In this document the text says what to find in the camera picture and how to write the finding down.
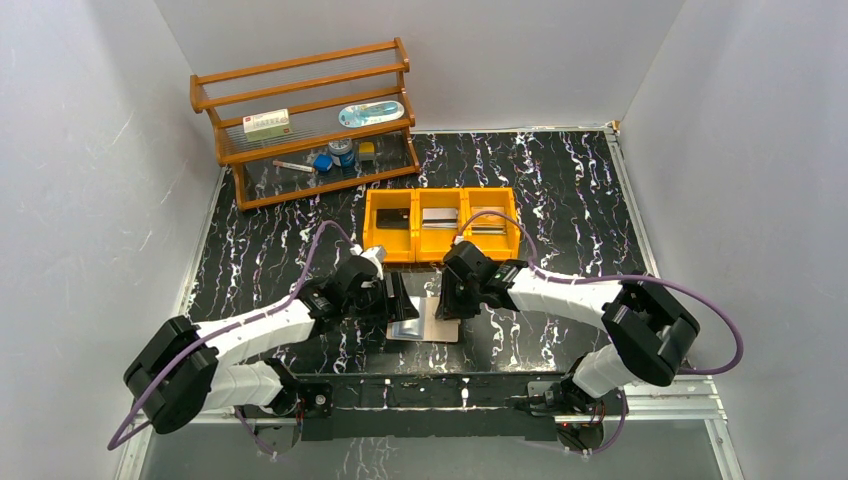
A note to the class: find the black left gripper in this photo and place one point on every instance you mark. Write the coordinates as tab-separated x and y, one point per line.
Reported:
389	298

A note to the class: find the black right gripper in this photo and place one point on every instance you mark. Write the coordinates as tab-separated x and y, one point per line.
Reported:
448	305

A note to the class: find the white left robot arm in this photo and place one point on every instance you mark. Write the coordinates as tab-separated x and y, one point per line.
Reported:
188	368

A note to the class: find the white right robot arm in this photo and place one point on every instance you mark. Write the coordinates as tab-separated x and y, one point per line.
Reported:
650	332

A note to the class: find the gold credit card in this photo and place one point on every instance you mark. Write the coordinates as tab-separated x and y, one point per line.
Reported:
492	223

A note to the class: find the silver credit card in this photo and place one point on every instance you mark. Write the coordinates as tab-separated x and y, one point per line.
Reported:
439	218

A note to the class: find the black credit card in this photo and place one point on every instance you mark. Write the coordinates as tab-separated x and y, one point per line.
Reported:
393	218

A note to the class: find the yellow three-compartment plastic bin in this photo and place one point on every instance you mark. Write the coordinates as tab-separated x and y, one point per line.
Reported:
420	225

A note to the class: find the yellow small box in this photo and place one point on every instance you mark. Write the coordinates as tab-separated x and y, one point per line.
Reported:
366	151

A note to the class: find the blue small container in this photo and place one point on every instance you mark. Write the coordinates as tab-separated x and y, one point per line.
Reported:
323	163

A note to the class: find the round silver tin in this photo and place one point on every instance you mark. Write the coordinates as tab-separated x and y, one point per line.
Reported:
342	152

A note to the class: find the white tube stick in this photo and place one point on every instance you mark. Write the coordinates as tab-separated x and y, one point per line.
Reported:
293	166

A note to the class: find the oval blue blister pack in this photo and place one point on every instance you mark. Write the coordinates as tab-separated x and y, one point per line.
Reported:
367	114

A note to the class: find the wooden shelf rack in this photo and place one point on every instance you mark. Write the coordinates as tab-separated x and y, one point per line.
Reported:
314	89

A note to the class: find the white medicine box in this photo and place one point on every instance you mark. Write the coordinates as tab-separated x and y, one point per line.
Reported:
268	125

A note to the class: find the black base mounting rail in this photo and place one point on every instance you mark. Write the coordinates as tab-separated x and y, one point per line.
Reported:
328	407

